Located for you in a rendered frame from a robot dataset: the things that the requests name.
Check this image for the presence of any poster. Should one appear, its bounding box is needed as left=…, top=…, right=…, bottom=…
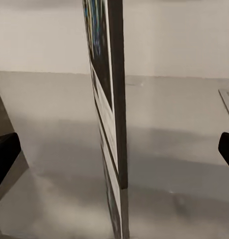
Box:
left=82, top=0, right=128, bottom=189

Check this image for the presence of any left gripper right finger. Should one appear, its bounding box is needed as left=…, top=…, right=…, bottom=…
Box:
left=218, top=132, right=229, bottom=165

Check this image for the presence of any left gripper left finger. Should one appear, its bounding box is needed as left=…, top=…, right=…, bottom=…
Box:
left=0, top=132, right=21, bottom=184

